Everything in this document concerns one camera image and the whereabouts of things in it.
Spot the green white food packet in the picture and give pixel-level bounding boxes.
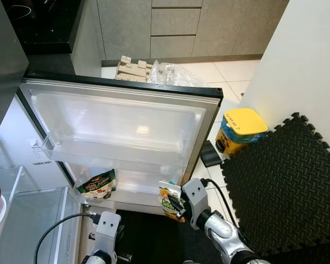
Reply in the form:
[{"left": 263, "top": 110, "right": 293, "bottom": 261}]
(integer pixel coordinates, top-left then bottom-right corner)
[{"left": 76, "top": 169, "right": 117, "bottom": 200}]

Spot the black kitchen countertop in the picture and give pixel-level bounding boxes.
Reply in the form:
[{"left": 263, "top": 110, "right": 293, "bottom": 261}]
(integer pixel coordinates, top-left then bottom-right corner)
[{"left": 0, "top": 0, "right": 86, "bottom": 56}]

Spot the small black ribbed pad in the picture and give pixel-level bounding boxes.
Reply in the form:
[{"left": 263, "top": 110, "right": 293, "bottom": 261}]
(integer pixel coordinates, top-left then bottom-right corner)
[{"left": 200, "top": 140, "right": 227, "bottom": 168}]

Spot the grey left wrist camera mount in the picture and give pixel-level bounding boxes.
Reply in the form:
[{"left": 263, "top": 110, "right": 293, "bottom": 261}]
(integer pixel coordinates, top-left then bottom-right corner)
[{"left": 93, "top": 212, "right": 122, "bottom": 256}]

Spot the clear fridge door shelf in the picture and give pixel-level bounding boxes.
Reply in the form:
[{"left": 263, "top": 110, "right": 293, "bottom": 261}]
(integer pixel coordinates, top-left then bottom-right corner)
[
  {"left": 41, "top": 129, "right": 190, "bottom": 168},
  {"left": 71, "top": 165, "right": 185, "bottom": 212}
]

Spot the clear plastic bag heap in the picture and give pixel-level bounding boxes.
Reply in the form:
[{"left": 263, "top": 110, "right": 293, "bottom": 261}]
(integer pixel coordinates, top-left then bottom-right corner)
[{"left": 148, "top": 60, "right": 207, "bottom": 87}]

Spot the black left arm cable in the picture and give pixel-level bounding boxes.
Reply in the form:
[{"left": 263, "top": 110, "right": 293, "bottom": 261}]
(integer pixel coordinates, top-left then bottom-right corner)
[{"left": 33, "top": 213, "right": 100, "bottom": 264}]

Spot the yellow lidded tub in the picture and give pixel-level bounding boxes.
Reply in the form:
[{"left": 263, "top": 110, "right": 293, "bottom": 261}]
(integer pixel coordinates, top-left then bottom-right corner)
[{"left": 216, "top": 108, "right": 269, "bottom": 159}]

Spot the black foam puzzle mat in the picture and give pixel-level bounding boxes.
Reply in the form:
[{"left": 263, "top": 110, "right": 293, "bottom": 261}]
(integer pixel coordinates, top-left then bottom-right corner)
[{"left": 220, "top": 113, "right": 330, "bottom": 259}]

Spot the glass fridge shelf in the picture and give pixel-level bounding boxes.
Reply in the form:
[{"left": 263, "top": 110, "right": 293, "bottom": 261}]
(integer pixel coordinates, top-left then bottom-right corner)
[{"left": 0, "top": 165, "right": 83, "bottom": 264}]

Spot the black floor mat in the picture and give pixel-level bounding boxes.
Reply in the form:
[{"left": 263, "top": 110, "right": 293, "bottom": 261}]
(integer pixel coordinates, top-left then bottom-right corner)
[{"left": 114, "top": 209, "right": 237, "bottom": 264}]

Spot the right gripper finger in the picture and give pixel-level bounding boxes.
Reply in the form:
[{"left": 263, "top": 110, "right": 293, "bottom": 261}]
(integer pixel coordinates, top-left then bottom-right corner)
[{"left": 169, "top": 192, "right": 188, "bottom": 217}]

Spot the silver fridge door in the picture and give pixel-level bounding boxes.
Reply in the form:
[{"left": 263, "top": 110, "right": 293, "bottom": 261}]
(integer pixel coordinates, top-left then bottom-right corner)
[{"left": 16, "top": 70, "right": 223, "bottom": 215}]

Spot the silver freezer door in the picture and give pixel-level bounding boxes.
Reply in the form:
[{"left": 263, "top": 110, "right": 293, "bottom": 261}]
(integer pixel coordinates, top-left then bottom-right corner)
[{"left": 0, "top": 0, "right": 29, "bottom": 145}]

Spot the silver fridge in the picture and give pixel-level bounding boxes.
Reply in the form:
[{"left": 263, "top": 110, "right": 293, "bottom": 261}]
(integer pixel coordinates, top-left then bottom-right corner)
[{"left": 0, "top": 0, "right": 223, "bottom": 264}]

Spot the Peel Fresh juice carton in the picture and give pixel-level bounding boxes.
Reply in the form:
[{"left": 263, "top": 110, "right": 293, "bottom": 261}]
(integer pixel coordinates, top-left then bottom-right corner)
[{"left": 158, "top": 180, "right": 186, "bottom": 222}]

